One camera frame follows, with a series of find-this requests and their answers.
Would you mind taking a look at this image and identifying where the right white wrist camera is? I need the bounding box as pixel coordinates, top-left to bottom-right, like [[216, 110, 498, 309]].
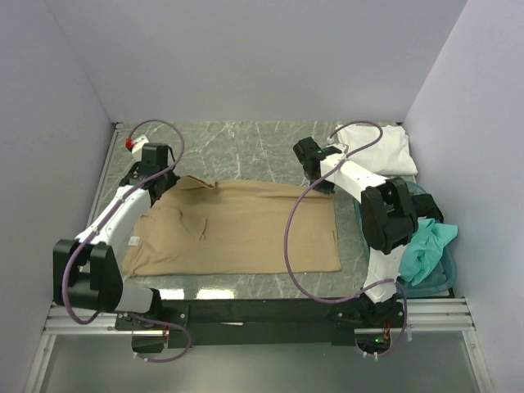
[[325, 143, 349, 156]]

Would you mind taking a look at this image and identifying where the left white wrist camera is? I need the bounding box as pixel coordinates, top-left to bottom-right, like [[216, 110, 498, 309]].
[[124, 135, 149, 154]]

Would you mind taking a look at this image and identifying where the folded white t shirt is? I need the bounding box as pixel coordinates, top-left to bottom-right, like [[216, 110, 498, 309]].
[[336, 124, 418, 176]]

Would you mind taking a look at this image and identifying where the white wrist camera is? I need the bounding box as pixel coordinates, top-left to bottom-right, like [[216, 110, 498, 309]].
[[325, 143, 349, 156], [124, 135, 149, 154]]

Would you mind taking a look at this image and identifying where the aluminium rail frame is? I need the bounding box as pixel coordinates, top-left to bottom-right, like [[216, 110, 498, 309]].
[[43, 123, 475, 336]]

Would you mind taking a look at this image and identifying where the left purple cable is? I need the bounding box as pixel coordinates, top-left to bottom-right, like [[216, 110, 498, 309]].
[[61, 119, 193, 364]]

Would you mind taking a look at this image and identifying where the purple cable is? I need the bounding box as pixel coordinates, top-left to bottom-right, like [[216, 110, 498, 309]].
[[282, 120, 410, 357], [61, 119, 193, 364]]

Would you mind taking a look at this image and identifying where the teal t shirt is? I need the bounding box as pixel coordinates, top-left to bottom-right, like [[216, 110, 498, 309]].
[[400, 219, 459, 286]]

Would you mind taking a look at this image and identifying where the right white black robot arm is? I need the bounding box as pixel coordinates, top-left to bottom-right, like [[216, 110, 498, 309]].
[[293, 137, 418, 327]]

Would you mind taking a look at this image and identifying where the black base beam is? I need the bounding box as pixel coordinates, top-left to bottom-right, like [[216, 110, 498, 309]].
[[130, 298, 394, 355]]

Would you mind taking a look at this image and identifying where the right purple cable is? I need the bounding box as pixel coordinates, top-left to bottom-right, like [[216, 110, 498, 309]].
[[282, 120, 410, 357]]

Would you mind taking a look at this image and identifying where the black t shirt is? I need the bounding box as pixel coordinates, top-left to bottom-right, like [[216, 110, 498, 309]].
[[412, 193, 445, 223]]

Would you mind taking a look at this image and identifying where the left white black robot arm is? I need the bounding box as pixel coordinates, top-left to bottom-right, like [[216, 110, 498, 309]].
[[52, 142, 179, 329]]

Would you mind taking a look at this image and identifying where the teal plastic laundry basket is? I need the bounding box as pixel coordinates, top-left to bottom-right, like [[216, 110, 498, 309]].
[[352, 179, 458, 296]]

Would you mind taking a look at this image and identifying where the tan t shirt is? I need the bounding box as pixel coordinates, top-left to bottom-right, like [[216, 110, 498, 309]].
[[121, 176, 341, 277]]

